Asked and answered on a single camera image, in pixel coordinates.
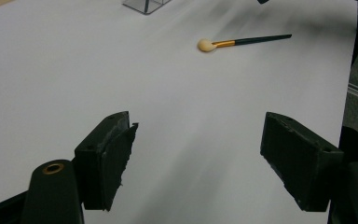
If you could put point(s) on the round-head makeup brush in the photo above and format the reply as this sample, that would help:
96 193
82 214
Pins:
248 40

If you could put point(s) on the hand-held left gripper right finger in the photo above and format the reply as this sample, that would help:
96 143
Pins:
298 161

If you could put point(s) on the clear plastic organizer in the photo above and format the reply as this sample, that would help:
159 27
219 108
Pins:
146 4

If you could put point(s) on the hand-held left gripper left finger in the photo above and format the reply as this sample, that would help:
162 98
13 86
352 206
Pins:
112 161

